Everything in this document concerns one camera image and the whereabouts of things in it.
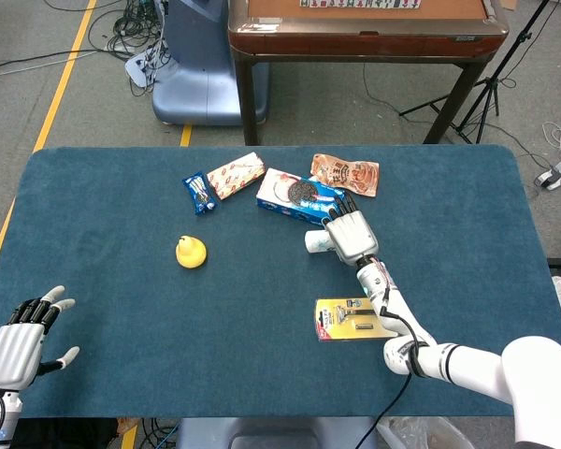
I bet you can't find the white red-print snack pack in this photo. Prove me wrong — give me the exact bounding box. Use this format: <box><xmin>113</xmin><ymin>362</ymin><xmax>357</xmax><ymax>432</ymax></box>
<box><xmin>206</xmin><ymin>152</ymin><xmax>267</xmax><ymax>201</ymax></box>

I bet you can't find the clear plastic bag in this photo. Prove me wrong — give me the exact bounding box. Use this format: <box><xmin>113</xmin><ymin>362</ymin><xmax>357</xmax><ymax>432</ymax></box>
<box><xmin>376</xmin><ymin>415</ymin><xmax>473</xmax><ymax>449</ymax></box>

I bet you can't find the tangled floor cable bundle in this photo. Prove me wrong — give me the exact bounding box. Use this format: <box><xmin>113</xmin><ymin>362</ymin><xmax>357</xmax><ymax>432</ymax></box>
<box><xmin>88</xmin><ymin>0</ymin><xmax>169</xmax><ymax>97</ymax></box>

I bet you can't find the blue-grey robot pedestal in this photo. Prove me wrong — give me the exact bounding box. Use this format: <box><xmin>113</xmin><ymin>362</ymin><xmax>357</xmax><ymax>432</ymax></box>
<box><xmin>151</xmin><ymin>0</ymin><xmax>270</xmax><ymax>126</ymax></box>

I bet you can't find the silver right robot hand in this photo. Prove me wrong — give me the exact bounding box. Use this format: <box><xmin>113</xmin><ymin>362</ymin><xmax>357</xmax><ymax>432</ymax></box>
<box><xmin>321</xmin><ymin>192</ymin><xmax>380</xmax><ymax>268</ymax></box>

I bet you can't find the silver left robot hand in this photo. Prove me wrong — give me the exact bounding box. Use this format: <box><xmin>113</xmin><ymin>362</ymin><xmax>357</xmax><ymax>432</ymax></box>
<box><xmin>0</xmin><ymin>284</ymin><xmax>81</xmax><ymax>392</ymax></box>

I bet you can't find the blue felt table cover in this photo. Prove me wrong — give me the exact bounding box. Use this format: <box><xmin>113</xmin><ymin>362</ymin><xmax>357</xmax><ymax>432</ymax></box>
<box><xmin>0</xmin><ymin>144</ymin><xmax>561</xmax><ymax>419</ymax></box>

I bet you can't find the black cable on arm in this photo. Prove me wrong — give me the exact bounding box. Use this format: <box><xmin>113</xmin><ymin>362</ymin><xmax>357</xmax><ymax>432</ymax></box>
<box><xmin>354</xmin><ymin>284</ymin><xmax>431</xmax><ymax>449</ymax></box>

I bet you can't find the white power strip board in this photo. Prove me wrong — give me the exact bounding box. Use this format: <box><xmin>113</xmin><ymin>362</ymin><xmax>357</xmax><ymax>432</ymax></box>
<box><xmin>124</xmin><ymin>49</ymin><xmax>165</xmax><ymax>88</ymax></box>

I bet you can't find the small blue Oreo packet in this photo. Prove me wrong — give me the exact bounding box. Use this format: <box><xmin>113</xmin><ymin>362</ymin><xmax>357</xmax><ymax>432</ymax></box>
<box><xmin>181</xmin><ymin>173</ymin><xmax>216</xmax><ymax>216</ymax></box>

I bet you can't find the yellow razor blister pack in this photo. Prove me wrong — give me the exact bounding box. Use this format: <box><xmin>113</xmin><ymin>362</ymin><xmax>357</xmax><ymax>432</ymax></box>
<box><xmin>314</xmin><ymin>297</ymin><xmax>399</xmax><ymax>343</ymax></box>

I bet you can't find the thin black floor cable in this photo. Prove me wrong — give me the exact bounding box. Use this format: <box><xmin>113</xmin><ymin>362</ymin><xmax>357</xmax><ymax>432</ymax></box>
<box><xmin>0</xmin><ymin>46</ymin><xmax>122</xmax><ymax>76</ymax></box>

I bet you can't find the blue Oreo cookie box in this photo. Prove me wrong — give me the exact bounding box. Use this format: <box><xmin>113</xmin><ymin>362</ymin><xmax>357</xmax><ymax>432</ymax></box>
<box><xmin>255</xmin><ymin>167</ymin><xmax>347</xmax><ymax>225</ymax></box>

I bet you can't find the yellow pear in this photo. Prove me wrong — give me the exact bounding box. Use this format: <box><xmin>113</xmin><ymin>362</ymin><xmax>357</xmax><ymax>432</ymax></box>
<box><xmin>175</xmin><ymin>235</ymin><xmax>208</xmax><ymax>270</ymax></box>

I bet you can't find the black tripod stand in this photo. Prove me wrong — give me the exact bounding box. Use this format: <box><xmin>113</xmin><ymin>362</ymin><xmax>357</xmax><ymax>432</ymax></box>
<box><xmin>398</xmin><ymin>0</ymin><xmax>561</xmax><ymax>145</ymax></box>

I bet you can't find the white power strip with plugs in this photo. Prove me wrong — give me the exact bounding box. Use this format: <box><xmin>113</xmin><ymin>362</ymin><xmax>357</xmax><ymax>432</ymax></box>
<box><xmin>535</xmin><ymin>152</ymin><xmax>561</xmax><ymax>191</ymax></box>

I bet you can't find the orange snack pouch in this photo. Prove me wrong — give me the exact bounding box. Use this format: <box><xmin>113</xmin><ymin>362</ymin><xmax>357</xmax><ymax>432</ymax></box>
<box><xmin>309</xmin><ymin>153</ymin><xmax>381</xmax><ymax>199</ymax></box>

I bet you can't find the grey-blue robot own base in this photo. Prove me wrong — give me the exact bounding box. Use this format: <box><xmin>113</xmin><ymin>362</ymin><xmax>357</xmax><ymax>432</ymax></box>
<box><xmin>176</xmin><ymin>415</ymin><xmax>378</xmax><ymax>449</ymax></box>

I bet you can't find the brown mahjong table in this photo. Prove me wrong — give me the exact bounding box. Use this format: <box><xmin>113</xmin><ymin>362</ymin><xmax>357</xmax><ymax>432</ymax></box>
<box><xmin>227</xmin><ymin>0</ymin><xmax>510</xmax><ymax>146</ymax></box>

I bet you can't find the white paper cup blue flower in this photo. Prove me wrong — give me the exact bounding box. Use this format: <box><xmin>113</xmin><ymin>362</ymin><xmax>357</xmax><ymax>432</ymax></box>
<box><xmin>304</xmin><ymin>227</ymin><xmax>340</xmax><ymax>257</ymax></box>

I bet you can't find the upright mahjong tile row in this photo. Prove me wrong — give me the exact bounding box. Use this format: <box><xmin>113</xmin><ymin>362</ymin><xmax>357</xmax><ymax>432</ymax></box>
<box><xmin>300</xmin><ymin>0</ymin><xmax>422</xmax><ymax>9</ymax></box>

